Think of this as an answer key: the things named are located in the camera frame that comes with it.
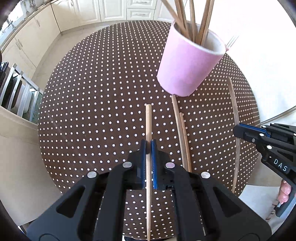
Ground bunch of wooden chopsticks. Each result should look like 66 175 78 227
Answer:
161 0 215 45

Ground pink cup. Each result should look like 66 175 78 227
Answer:
157 20 229 98

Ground cream lower cabinets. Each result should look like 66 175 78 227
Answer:
0 0 162 70

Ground green marbled panel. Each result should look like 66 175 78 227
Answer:
29 89 44 122

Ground stainless steel rack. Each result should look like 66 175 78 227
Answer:
0 61 44 121

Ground person's right hand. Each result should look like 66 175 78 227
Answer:
278 179 292 205

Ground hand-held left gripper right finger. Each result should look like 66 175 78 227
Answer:
151 139 272 241

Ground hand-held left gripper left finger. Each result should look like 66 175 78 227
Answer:
27 139 148 241

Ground tapered wooden chopstick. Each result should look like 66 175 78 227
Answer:
145 104 153 241
171 95 189 173
227 77 241 194
179 112 192 173

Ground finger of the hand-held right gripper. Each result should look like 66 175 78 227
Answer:
233 123 271 143

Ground person's light clothing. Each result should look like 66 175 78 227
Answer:
238 184 281 234

